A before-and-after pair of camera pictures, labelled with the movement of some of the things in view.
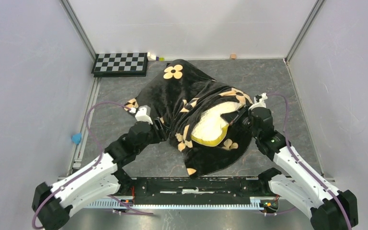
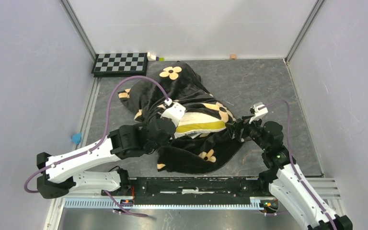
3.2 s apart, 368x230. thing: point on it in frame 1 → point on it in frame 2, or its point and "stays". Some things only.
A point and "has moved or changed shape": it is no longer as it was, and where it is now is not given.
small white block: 151,57 stays
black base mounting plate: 197,191 stays
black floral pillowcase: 178,95 has moved or changed shape
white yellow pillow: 210,127 → 199,123
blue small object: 76,138 stays
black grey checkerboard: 130,64 stays
